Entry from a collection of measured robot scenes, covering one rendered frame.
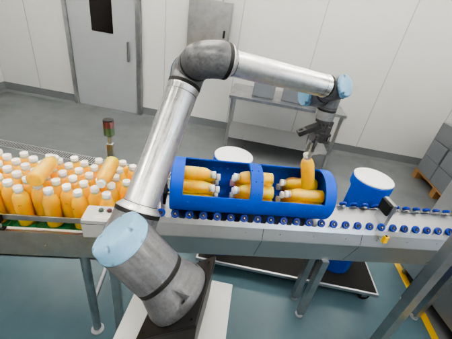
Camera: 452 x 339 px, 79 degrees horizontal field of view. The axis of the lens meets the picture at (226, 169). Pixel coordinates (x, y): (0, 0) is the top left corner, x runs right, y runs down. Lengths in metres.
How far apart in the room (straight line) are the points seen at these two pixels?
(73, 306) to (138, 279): 1.66
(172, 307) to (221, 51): 0.73
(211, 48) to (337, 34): 3.89
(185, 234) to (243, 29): 3.59
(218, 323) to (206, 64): 0.80
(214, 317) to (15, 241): 1.09
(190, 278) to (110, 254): 0.22
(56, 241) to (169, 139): 0.91
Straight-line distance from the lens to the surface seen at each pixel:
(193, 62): 0.91
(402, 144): 5.55
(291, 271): 2.48
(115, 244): 0.73
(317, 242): 1.74
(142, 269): 0.75
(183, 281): 0.79
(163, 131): 0.92
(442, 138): 5.04
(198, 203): 1.41
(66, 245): 1.62
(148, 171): 0.90
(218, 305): 1.02
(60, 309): 2.41
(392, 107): 5.20
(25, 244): 1.71
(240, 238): 1.59
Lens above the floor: 1.96
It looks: 31 degrees down
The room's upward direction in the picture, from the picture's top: 9 degrees clockwise
